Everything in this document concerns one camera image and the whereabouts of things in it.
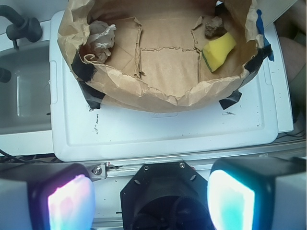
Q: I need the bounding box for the yellow green sponge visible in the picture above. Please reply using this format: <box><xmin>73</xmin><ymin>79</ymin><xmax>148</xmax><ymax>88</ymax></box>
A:
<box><xmin>201</xmin><ymin>32</ymin><xmax>236</xmax><ymax>72</ymax></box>

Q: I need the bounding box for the white plastic lid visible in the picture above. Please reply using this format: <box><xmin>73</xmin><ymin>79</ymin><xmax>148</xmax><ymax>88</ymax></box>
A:
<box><xmin>49</xmin><ymin>11</ymin><xmax>279</xmax><ymax>161</ymax></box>

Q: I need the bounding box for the aluminium rail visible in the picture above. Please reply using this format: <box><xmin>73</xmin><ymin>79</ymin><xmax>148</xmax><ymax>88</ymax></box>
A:
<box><xmin>78</xmin><ymin>137</ymin><xmax>307</xmax><ymax>180</ymax></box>

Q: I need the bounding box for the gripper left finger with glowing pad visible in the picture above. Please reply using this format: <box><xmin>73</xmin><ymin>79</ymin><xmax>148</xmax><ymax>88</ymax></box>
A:
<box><xmin>0</xmin><ymin>163</ymin><xmax>95</xmax><ymax>230</ymax></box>

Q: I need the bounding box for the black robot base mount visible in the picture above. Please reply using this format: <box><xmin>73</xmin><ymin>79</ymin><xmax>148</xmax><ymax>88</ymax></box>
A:
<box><xmin>120</xmin><ymin>162</ymin><xmax>214</xmax><ymax>230</ymax></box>

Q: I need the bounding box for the crumpled white paper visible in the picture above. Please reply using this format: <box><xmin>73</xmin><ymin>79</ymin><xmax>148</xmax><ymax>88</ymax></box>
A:
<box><xmin>85</xmin><ymin>20</ymin><xmax>117</xmax><ymax>64</ymax></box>

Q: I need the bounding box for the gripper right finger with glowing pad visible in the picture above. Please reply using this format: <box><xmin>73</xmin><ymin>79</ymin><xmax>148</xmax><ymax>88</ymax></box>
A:
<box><xmin>207</xmin><ymin>157</ymin><xmax>307</xmax><ymax>230</ymax></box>

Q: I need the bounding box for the blue tape strip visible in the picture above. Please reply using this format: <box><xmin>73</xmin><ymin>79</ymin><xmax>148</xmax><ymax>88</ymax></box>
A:
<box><xmin>256</xmin><ymin>9</ymin><xmax>274</xmax><ymax>62</ymax></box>

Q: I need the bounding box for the brown paper bag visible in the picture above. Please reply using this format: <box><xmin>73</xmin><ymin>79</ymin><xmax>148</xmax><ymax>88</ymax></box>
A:
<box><xmin>58</xmin><ymin>0</ymin><xmax>269</xmax><ymax>113</ymax></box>

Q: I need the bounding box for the brown rock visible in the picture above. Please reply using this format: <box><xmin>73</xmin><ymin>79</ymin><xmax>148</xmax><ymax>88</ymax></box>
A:
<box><xmin>205</xmin><ymin>16</ymin><xmax>227</xmax><ymax>38</ymax></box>

